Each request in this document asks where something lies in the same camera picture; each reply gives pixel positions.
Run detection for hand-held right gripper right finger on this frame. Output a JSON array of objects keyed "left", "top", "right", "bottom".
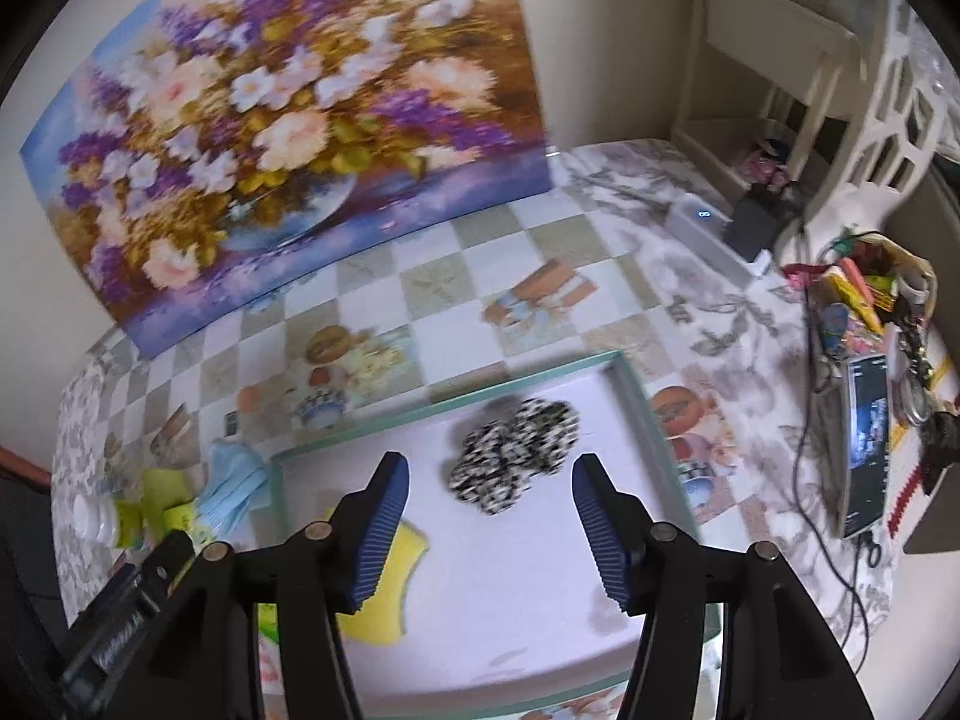
[{"left": 571, "top": 454, "right": 875, "bottom": 720}]

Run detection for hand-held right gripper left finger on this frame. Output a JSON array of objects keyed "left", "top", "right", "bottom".
[{"left": 146, "top": 452, "right": 412, "bottom": 720}]

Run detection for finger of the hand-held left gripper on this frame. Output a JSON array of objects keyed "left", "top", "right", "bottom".
[{"left": 139, "top": 530, "right": 197, "bottom": 592}]

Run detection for yellow sponge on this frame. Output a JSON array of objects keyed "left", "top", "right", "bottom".
[{"left": 326, "top": 517, "right": 430, "bottom": 646}]

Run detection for teal-rimmed white tray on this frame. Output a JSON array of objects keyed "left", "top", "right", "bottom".
[{"left": 270, "top": 350, "right": 725, "bottom": 713}]

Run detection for blue face mask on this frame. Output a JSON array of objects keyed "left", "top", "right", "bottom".
[{"left": 196, "top": 441, "right": 269, "bottom": 541}]

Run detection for black white leopard scrunchie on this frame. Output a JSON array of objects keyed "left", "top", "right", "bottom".
[{"left": 510, "top": 397, "right": 582, "bottom": 477}]

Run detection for black-white patterned socks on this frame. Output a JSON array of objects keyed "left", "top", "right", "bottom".
[{"left": 448, "top": 416, "right": 530, "bottom": 517}]

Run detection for white bottle with green label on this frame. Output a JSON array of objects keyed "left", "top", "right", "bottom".
[{"left": 73, "top": 496, "right": 147, "bottom": 550}]

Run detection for grey floral tablecloth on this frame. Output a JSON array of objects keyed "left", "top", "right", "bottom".
[{"left": 51, "top": 139, "right": 897, "bottom": 691}]

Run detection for smartphone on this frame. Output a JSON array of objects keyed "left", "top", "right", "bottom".
[{"left": 838, "top": 351, "right": 893, "bottom": 539}]

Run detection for checkered printed tablecloth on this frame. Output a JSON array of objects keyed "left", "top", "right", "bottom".
[{"left": 52, "top": 195, "right": 751, "bottom": 720}]

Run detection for black power adapter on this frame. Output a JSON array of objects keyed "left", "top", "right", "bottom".
[{"left": 724, "top": 191, "right": 785, "bottom": 260}]

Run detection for pink object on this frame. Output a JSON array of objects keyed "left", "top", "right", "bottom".
[{"left": 739, "top": 142, "right": 796, "bottom": 188}]

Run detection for floral painting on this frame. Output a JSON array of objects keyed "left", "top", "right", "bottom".
[{"left": 19, "top": 0, "right": 556, "bottom": 357}]

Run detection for white ornate chair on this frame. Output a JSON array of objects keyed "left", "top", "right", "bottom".
[{"left": 772, "top": 0, "right": 953, "bottom": 263}]

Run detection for white wooden shelf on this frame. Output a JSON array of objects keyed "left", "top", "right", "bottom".
[{"left": 671, "top": 0, "right": 860, "bottom": 188}]

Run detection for black cable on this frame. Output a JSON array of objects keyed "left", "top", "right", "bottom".
[{"left": 795, "top": 240, "right": 886, "bottom": 650}]

